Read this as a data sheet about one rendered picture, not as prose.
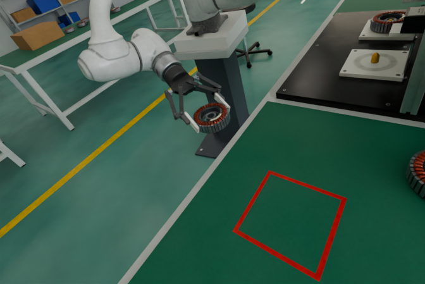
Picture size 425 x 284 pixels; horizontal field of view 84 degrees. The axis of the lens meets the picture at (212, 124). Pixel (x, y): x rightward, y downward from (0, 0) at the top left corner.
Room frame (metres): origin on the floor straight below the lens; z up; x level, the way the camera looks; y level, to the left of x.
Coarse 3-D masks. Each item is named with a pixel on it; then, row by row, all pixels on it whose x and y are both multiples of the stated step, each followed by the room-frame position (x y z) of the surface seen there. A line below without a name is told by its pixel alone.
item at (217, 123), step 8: (208, 104) 0.62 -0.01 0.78; (216, 104) 0.61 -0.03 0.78; (224, 104) 0.60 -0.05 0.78; (200, 112) 0.60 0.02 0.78; (208, 112) 0.61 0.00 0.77; (216, 112) 0.60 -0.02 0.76; (224, 112) 0.56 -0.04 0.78; (200, 120) 0.56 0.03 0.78; (208, 120) 0.56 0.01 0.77; (216, 120) 0.53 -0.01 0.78; (224, 120) 0.53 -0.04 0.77; (200, 128) 0.54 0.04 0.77; (208, 128) 0.53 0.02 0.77; (216, 128) 0.52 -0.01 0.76
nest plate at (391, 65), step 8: (352, 56) 0.62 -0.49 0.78; (360, 56) 0.60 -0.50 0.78; (368, 56) 0.59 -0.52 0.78; (384, 56) 0.56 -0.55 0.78; (392, 56) 0.55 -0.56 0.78; (400, 56) 0.53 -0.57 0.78; (344, 64) 0.59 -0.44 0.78; (352, 64) 0.58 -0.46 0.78; (360, 64) 0.56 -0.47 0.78; (368, 64) 0.55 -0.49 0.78; (376, 64) 0.54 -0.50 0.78; (384, 64) 0.53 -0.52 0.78; (392, 64) 0.51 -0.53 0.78; (400, 64) 0.50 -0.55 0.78; (344, 72) 0.55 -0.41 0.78; (352, 72) 0.54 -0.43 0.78; (360, 72) 0.53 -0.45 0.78; (368, 72) 0.51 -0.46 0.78; (376, 72) 0.50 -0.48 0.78; (384, 72) 0.49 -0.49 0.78; (392, 72) 0.48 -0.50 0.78; (400, 72) 0.47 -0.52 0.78; (392, 80) 0.46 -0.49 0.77; (400, 80) 0.45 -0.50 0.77
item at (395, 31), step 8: (408, 8) 0.53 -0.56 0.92; (416, 8) 0.52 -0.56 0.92; (424, 8) 0.50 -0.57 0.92; (408, 16) 0.49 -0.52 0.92; (416, 16) 0.48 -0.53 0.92; (424, 16) 0.47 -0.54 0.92; (400, 24) 0.54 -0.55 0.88; (408, 24) 0.49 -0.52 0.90; (416, 24) 0.48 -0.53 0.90; (424, 24) 0.47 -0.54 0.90; (392, 32) 0.51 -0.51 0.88; (400, 32) 0.49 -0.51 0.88; (408, 32) 0.48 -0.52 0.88; (416, 32) 0.47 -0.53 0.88
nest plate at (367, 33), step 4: (368, 20) 0.81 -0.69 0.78; (368, 24) 0.78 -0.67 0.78; (364, 28) 0.76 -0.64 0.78; (368, 28) 0.75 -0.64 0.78; (364, 32) 0.73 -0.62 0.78; (368, 32) 0.73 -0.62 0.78; (372, 32) 0.72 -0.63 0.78; (376, 32) 0.71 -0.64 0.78; (380, 32) 0.70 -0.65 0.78; (360, 36) 0.72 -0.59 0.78; (364, 36) 0.71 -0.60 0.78; (368, 36) 0.70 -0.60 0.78; (372, 36) 0.69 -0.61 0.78; (376, 36) 0.68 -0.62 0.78; (380, 36) 0.68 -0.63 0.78; (384, 36) 0.67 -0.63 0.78
